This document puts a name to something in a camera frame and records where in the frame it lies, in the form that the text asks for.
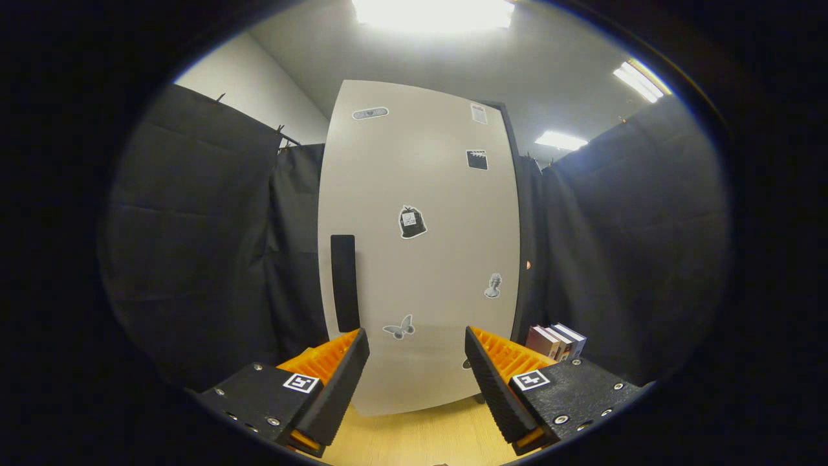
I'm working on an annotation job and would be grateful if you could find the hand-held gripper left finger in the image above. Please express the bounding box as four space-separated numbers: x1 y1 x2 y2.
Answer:
194 327 371 459

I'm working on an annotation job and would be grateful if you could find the white book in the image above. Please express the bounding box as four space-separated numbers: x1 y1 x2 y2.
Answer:
543 326 575 361

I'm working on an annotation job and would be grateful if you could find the large ceiling light panel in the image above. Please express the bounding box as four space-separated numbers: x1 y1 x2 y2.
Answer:
353 0 516 33

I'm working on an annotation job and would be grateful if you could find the black backdrop cloth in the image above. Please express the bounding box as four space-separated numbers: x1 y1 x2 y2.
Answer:
103 83 732 389

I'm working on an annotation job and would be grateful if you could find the black door handle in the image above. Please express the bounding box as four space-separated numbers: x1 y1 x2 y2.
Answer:
331 234 361 333

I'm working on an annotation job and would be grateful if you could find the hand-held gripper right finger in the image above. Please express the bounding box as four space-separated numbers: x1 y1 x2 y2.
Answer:
464 325 651 456

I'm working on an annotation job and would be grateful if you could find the small ceiling light panel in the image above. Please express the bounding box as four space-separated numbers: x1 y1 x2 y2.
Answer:
534 131 589 151

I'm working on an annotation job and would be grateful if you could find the double tube ceiling light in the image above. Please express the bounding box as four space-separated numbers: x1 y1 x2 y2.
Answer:
613 58 667 104

